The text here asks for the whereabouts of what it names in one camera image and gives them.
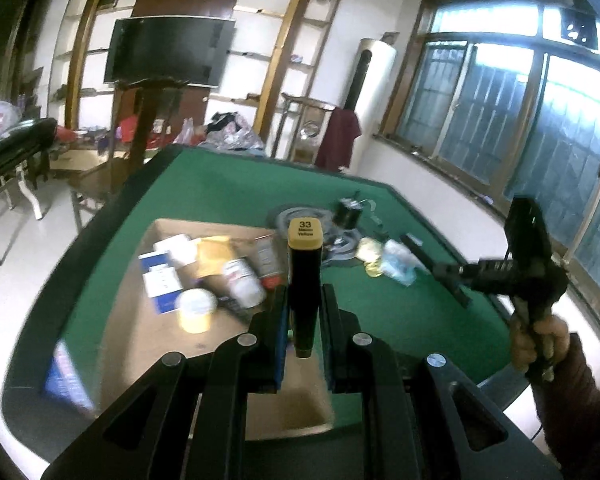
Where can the round grey table console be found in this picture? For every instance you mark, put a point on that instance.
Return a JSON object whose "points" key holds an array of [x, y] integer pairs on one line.
{"points": [[305, 215]]}

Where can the yellow snack packet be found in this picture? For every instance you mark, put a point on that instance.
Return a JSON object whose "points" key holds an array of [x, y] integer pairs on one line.
{"points": [[214, 257]]}

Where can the blue white box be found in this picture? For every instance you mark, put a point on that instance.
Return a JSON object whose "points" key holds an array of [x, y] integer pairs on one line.
{"points": [[162, 285]]}

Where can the black side table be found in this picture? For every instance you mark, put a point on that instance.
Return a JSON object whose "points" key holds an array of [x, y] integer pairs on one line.
{"points": [[15, 145]]}

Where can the black cylindrical motor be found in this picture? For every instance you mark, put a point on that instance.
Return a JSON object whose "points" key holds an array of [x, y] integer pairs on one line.
{"points": [[349, 212]]}

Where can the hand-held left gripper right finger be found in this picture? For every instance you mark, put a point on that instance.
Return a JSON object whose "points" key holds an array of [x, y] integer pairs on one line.
{"points": [[330, 350]]}

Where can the wooden chair carved back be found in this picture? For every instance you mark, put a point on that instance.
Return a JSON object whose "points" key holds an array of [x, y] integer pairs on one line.
{"points": [[305, 125]]}

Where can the person's right forearm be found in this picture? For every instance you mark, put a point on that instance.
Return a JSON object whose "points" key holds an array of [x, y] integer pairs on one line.
{"points": [[580, 410]]}

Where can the white medicine bottle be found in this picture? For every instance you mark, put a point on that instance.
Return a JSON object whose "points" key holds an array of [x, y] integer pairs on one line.
{"points": [[242, 282]]}

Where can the dark red garment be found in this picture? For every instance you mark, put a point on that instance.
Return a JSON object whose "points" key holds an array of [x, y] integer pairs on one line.
{"points": [[337, 137]]}

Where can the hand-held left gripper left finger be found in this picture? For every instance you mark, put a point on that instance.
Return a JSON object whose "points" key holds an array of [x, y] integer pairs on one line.
{"points": [[281, 340]]}

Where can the red white box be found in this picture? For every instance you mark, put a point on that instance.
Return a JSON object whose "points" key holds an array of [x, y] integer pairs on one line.
{"points": [[266, 257]]}

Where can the black television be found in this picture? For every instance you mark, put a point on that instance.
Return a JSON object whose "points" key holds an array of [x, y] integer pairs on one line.
{"points": [[170, 50]]}

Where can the black marker yellow cap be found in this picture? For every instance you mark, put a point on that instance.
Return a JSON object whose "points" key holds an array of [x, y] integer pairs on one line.
{"points": [[305, 280]]}

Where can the cardboard box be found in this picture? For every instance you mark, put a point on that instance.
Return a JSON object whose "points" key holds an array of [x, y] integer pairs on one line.
{"points": [[145, 350]]}

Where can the light blue tissue packet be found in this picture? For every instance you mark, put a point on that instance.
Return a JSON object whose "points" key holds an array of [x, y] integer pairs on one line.
{"points": [[402, 262]]}

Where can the yellow tape roll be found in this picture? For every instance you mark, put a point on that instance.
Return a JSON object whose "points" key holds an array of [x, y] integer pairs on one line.
{"points": [[196, 310]]}

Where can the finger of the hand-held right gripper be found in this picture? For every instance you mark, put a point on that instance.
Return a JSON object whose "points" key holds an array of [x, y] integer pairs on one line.
{"points": [[455, 272]]}

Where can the window with grille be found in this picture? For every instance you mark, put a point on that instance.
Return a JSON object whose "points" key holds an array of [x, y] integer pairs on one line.
{"points": [[505, 110]]}

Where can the cream round dial timer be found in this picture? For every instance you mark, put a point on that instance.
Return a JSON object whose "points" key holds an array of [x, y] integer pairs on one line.
{"points": [[371, 255]]}

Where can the pile of clothes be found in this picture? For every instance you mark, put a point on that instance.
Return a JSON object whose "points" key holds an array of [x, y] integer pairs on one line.
{"points": [[230, 132]]}

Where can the white standing air conditioner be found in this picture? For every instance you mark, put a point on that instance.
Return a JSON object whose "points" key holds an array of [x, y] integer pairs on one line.
{"points": [[372, 72]]}

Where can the long black strip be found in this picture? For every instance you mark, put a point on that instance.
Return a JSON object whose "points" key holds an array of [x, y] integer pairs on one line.
{"points": [[420, 252]]}

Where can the dark wooden chair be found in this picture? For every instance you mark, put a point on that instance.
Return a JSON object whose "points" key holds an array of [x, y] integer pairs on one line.
{"points": [[147, 125]]}

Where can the person's right hand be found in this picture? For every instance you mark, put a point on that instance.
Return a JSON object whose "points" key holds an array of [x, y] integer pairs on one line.
{"points": [[555, 332]]}

